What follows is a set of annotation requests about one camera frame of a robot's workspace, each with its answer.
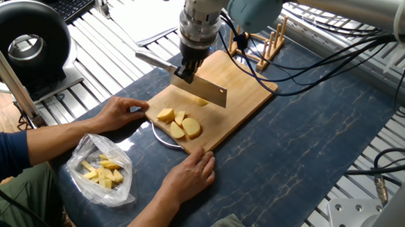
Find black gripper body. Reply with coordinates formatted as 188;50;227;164
178;24;218;61

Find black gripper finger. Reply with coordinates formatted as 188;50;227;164
171;54;198;84
193;56;208;77

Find steel cleaver knife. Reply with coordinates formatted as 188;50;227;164
134;47;230;115

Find bamboo cutting board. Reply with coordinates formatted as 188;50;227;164
142;47;282;159

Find person's right forearm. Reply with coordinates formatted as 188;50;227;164
112;187;181;227

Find person's left forearm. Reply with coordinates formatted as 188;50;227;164
0;112;109;180

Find person's left hand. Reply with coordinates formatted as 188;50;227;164
94;95;152;132

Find person's right hand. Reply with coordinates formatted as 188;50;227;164
160;148;220;205

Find narrow potato wedge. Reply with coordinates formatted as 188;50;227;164
174;112;188;126

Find white sheet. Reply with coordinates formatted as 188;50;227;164
108;0;186;49

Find wooden knife rack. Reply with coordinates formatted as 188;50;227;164
227;15;291;72

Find dark blue marble mat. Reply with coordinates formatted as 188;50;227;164
43;37;405;227

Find black keyboard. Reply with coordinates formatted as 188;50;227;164
40;0;100;26

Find plastic bag of potato sticks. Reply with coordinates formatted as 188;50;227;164
64;128;137;209

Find wooden pole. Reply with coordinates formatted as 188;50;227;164
0;11;46;133

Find olive trousers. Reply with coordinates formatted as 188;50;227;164
0;153;80;227

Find metal mounting plate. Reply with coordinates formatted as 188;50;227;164
325;194;388;227

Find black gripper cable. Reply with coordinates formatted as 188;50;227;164
218;2;405;92

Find black cable with plug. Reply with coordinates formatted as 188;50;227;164
343;148;405;185

